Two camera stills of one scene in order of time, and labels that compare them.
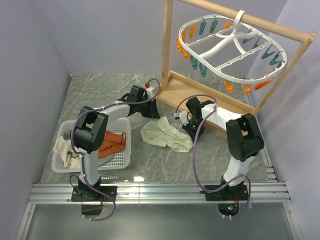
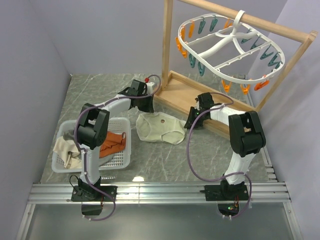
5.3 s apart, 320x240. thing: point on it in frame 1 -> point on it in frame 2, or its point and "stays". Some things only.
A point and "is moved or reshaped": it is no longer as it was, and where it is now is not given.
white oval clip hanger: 229,48 stays
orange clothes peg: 261,84 stays
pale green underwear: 159,132 is moved or reshaped
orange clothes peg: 247,90 stays
